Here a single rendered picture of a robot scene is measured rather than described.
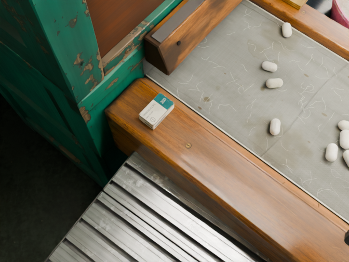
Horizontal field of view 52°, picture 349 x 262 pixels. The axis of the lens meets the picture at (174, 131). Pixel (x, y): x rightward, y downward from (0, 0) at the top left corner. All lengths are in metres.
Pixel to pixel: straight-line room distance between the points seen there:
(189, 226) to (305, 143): 0.27
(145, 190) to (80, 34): 0.34
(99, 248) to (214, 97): 0.36
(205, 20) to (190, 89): 0.13
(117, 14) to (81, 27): 0.09
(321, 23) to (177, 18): 0.33
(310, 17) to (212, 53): 0.23
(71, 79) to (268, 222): 0.38
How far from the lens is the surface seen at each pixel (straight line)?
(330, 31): 0.85
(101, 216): 0.71
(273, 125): 0.70
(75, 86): 0.57
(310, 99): 0.77
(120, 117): 0.67
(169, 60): 0.66
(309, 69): 0.81
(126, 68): 0.66
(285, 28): 0.83
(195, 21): 0.69
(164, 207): 0.71
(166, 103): 0.66
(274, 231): 0.63
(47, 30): 0.46
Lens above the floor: 1.36
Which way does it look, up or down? 66 degrees down
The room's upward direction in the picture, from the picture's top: 5 degrees clockwise
